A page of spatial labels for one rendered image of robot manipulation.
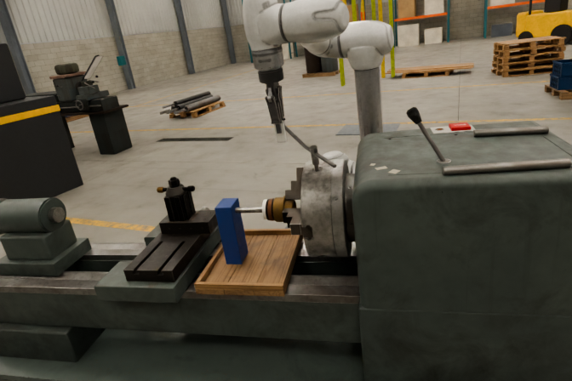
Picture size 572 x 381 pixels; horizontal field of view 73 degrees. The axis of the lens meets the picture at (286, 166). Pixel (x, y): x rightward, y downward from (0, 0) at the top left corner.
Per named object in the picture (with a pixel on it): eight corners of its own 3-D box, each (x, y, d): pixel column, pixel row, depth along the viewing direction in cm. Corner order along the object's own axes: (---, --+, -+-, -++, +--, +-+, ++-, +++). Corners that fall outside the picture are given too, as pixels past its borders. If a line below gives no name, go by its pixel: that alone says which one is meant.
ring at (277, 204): (295, 190, 132) (269, 191, 134) (290, 202, 123) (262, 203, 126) (299, 214, 135) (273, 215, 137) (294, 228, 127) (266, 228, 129)
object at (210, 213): (220, 220, 153) (218, 209, 151) (210, 234, 144) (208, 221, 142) (174, 221, 158) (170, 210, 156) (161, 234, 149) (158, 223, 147)
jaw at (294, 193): (320, 198, 130) (319, 164, 132) (317, 197, 125) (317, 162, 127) (288, 200, 133) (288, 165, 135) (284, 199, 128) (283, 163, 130)
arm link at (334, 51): (304, 25, 153) (337, 21, 147) (319, 31, 169) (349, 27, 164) (306, 59, 155) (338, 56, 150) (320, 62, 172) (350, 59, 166)
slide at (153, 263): (222, 218, 164) (220, 209, 163) (174, 282, 125) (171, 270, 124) (183, 219, 169) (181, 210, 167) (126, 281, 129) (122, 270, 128)
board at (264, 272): (303, 236, 153) (302, 228, 152) (284, 296, 121) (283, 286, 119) (232, 237, 161) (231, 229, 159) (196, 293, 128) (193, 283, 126)
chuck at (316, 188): (344, 210, 147) (334, 140, 129) (340, 278, 123) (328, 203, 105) (320, 210, 149) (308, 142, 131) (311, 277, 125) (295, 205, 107)
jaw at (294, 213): (317, 205, 124) (311, 224, 113) (318, 219, 125) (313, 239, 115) (283, 206, 126) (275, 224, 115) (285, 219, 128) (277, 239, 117)
